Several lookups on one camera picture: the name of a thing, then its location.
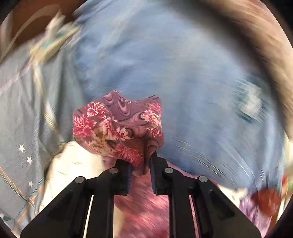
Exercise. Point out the cream leaf-print pillow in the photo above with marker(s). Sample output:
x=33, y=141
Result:
x=72, y=162

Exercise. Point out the lilac flower-print cloth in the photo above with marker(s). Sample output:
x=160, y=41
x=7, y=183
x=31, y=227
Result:
x=255, y=215

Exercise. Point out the brown striped blanket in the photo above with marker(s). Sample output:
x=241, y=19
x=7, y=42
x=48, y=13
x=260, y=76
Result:
x=268, y=38

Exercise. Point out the dark red plastic bag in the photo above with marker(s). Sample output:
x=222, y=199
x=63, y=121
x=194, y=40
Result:
x=268, y=200

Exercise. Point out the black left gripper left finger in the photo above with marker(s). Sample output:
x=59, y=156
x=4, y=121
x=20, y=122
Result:
x=85, y=208

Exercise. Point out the blue plaid bedsheet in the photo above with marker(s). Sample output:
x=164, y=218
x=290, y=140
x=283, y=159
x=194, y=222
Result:
x=220, y=113

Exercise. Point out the grey star-print cloth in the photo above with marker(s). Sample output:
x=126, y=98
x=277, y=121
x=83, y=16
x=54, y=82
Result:
x=37, y=105

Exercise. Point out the purple pink floral garment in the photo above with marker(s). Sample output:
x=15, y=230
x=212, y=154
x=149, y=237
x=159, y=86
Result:
x=116, y=128

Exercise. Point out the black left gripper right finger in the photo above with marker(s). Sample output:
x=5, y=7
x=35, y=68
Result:
x=197, y=207

